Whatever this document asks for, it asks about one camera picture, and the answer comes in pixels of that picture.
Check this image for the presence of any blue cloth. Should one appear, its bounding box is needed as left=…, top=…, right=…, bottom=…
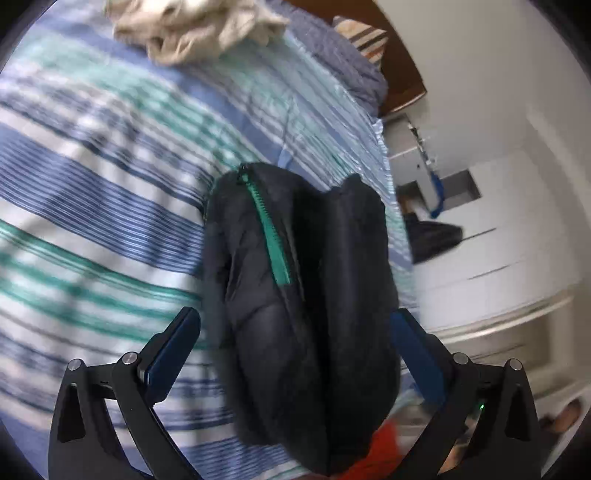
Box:
left=427, top=170, right=447, bottom=220

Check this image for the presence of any cream cloth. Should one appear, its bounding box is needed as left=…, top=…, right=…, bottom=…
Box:
left=105, top=0, right=291, bottom=66

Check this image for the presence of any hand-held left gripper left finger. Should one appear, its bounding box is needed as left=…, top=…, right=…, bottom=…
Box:
left=48, top=306, right=202, bottom=480

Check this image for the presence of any wooden headboard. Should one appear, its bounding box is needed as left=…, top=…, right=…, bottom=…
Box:
left=286, top=0, right=426, bottom=116

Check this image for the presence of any striped bed sheet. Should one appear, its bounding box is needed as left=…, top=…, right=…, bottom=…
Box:
left=0, top=0, right=416, bottom=480

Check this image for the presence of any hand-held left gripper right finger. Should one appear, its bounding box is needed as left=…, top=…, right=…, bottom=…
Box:
left=390, top=308, right=542, bottom=480

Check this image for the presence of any white wardrobe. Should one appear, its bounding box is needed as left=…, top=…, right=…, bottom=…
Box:
left=411, top=148, right=583, bottom=335

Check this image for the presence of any striped pillow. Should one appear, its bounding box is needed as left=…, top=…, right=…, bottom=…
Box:
left=333, top=16, right=389, bottom=63

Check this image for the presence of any orange cloth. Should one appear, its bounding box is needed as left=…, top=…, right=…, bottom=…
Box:
left=339, top=418, right=403, bottom=480

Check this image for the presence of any black puffer jacket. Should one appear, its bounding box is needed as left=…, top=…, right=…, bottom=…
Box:
left=202, top=162, right=402, bottom=476

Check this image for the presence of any blue quilt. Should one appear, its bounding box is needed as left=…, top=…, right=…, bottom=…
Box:
left=272, top=0, right=389, bottom=114

